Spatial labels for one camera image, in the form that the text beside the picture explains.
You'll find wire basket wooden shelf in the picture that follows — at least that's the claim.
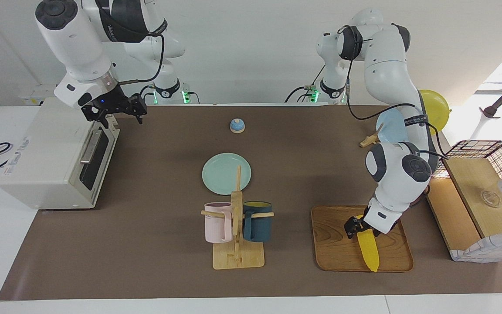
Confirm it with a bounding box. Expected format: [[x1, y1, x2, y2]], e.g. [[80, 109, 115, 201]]
[[418, 140, 502, 263]]

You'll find white toaster oven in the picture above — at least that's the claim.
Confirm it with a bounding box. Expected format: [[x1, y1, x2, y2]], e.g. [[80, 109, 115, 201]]
[[0, 97, 120, 210]]

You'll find yellow plate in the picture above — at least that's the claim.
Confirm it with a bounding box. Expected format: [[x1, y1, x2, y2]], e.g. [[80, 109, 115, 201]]
[[418, 89, 451, 134]]

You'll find pink mug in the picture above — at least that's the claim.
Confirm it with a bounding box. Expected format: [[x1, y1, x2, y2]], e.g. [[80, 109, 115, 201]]
[[204, 201, 234, 244]]

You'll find dark blue mug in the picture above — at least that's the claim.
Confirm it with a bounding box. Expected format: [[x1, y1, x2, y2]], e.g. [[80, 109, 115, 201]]
[[242, 201, 273, 243]]

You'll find white wall power strip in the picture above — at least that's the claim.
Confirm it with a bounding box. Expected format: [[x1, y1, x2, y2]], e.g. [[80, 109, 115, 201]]
[[19, 84, 60, 106]]

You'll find glass oven door with handle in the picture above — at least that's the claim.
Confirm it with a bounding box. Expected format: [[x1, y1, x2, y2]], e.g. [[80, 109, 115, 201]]
[[70, 114, 120, 209]]

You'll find light blue plate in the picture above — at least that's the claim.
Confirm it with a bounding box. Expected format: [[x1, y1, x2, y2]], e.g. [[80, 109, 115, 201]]
[[375, 107, 409, 144]]

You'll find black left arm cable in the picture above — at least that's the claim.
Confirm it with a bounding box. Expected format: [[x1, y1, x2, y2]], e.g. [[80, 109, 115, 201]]
[[337, 25, 448, 160]]

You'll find wooden serving tray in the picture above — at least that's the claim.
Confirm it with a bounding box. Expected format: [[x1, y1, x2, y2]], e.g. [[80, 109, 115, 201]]
[[311, 205, 414, 273]]

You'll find wooden plate rack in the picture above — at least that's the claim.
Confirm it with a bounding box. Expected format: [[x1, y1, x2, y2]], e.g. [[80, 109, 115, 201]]
[[360, 123, 385, 148]]

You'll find wooden mug tree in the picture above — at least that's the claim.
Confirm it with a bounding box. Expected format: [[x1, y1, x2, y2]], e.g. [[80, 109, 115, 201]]
[[201, 164, 275, 270]]

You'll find light green plate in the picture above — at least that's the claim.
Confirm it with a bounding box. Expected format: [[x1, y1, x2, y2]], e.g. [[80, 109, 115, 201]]
[[201, 152, 253, 196]]

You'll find small clear glass dish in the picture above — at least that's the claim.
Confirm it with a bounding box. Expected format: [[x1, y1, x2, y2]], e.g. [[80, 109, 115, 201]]
[[479, 190, 502, 208]]

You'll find black arm base cable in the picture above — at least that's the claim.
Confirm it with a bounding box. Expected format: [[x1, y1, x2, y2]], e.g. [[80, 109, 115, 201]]
[[283, 65, 327, 103]]

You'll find yellow corn cob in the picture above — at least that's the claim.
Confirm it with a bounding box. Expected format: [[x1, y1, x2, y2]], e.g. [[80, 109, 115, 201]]
[[355, 214, 380, 273]]

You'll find brown table mat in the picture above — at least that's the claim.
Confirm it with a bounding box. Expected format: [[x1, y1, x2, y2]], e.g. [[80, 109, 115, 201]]
[[0, 104, 502, 301]]

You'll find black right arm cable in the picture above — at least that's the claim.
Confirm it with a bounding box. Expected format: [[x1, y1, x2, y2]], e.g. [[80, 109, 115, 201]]
[[118, 34, 166, 85]]

